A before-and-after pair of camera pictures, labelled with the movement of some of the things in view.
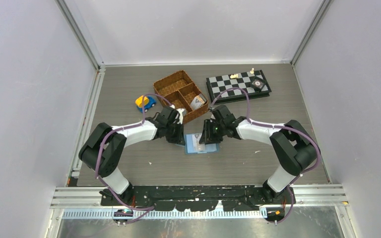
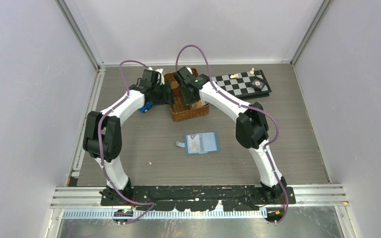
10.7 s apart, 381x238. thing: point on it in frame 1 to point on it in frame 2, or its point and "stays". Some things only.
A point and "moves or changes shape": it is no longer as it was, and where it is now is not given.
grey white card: x=197 y=101 stays
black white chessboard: x=254 y=83 stays
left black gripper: x=179 y=139 to x=166 y=97
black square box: x=257 y=83 stays
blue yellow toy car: x=149 y=102 stays
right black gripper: x=207 y=137 to x=186 y=101
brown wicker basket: x=179 y=90 moves or changes shape
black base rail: x=205 y=198 stays
